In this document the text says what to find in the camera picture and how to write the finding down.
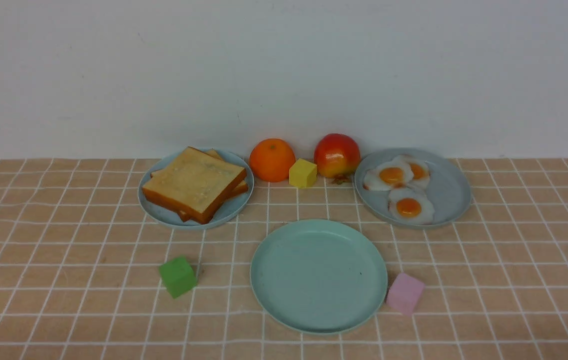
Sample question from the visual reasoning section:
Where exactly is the green cube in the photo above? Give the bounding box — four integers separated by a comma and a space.
158, 256, 197, 299

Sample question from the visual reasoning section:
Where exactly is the fried egg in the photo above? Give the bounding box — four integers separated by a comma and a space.
388, 187, 435, 226
396, 153, 431, 192
362, 158, 414, 191

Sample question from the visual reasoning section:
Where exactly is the red apple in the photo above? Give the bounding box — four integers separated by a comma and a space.
314, 133, 362, 183

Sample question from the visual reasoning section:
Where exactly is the pink cube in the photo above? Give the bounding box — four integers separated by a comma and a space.
386, 272, 425, 317

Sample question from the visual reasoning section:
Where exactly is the light blue bread plate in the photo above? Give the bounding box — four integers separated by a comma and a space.
138, 147, 254, 230

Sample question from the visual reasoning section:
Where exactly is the grey-blue egg plate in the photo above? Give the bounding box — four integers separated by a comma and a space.
353, 148, 473, 229

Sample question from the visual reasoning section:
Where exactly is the teal center plate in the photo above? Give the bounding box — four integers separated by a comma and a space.
250, 219, 389, 336

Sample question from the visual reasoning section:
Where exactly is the yellow cube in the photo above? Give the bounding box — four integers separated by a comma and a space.
288, 158, 318, 188

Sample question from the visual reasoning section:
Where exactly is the orange fruit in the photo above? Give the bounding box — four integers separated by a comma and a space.
249, 137, 297, 183

